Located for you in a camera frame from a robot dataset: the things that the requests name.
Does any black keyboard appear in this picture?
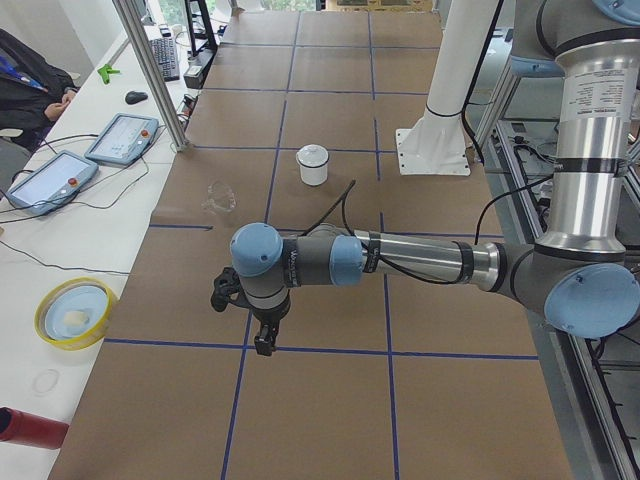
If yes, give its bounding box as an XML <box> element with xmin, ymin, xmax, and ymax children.
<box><xmin>148</xmin><ymin>37</ymin><xmax>180</xmax><ymax>81</ymax></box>

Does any near teach pendant tablet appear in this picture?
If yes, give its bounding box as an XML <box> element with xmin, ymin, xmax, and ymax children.
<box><xmin>6</xmin><ymin>150</ymin><xmax>98</xmax><ymax>215</ymax></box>

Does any red cylinder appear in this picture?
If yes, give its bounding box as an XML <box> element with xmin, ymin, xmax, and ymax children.
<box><xmin>1</xmin><ymin>407</ymin><xmax>69</xmax><ymax>450</ymax></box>

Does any black computer mouse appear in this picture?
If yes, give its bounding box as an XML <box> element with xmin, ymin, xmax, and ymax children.
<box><xmin>124</xmin><ymin>91</ymin><xmax>148</xmax><ymax>105</ymax></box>

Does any clear plastic lid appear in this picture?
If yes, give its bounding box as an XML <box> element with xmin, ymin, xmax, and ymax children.
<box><xmin>31</xmin><ymin>369</ymin><xmax>60</xmax><ymax>396</ymax></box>

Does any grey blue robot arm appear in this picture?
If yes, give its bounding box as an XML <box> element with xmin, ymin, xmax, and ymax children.
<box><xmin>211</xmin><ymin>1</ymin><xmax>639</xmax><ymax>355</ymax></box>

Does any far teach pendant tablet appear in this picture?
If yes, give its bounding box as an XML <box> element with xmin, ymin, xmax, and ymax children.
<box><xmin>84</xmin><ymin>113</ymin><xmax>159</xmax><ymax>166</ymax></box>

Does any green clamp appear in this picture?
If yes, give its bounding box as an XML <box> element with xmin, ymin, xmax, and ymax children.
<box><xmin>97</xmin><ymin>63</ymin><xmax>121</xmax><ymax>85</ymax></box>

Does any teach pendant tablet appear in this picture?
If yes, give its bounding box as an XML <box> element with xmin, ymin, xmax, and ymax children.
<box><xmin>84</xmin><ymin>113</ymin><xmax>159</xmax><ymax>166</ymax></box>
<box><xmin>6</xmin><ymin>150</ymin><xmax>98</xmax><ymax>215</ymax></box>

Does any seated person dark jacket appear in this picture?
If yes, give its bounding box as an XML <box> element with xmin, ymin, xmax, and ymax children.
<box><xmin>1</xmin><ymin>30</ymin><xmax>78</xmax><ymax>151</ymax></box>

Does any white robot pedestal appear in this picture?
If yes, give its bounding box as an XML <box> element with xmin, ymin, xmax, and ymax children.
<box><xmin>396</xmin><ymin>0</ymin><xmax>501</xmax><ymax>176</ymax></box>

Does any yellow tape roll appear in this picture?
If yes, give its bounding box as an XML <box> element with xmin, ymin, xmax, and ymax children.
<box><xmin>34</xmin><ymin>277</ymin><xmax>118</xmax><ymax>351</ymax></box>

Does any white enamel cup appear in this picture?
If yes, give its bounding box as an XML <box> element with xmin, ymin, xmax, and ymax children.
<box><xmin>296</xmin><ymin>144</ymin><xmax>329</xmax><ymax>186</ymax></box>

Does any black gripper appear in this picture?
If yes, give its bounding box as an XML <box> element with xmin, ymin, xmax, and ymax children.
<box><xmin>251</xmin><ymin>295</ymin><xmax>290</xmax><ymax>356</ymax></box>

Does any aluminium frame post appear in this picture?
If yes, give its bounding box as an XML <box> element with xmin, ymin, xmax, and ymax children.
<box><xmin>112</xmin><ymin>0</ymin><xmax>188</xmax><ymax>152</ymax></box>

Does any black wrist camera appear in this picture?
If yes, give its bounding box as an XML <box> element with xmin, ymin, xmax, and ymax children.
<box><xmin>210</xmin><ymin>267</ymin><xmax>250</xmax><ymax>312</ymax></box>

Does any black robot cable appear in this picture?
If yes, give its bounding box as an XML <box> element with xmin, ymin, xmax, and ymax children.
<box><xmin>299</xmin><ymin>179</ymin><xmax>551</xmax><ymax>286</ymax></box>

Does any clear glass funnel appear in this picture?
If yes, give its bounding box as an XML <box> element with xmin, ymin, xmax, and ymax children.
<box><xmin>201</xmin><ymin>181</ymin><xmax>237</xmax><ymax>214</ymax></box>

